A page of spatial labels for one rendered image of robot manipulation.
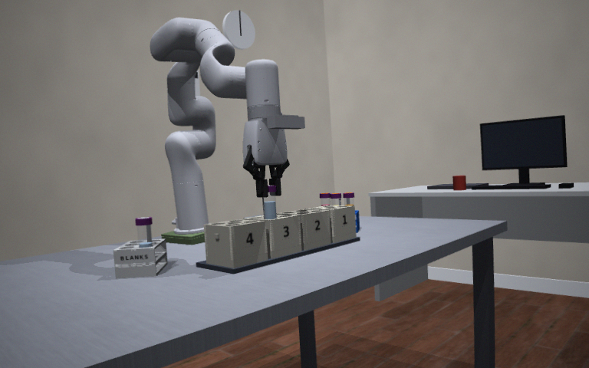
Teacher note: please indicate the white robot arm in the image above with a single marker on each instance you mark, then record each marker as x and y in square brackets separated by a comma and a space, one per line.
[178, 41]

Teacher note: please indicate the white tube rack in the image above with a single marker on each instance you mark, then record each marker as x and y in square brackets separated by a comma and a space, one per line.
[135, 262]

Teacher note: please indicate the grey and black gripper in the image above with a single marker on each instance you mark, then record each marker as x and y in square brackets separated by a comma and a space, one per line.
[264, 147]

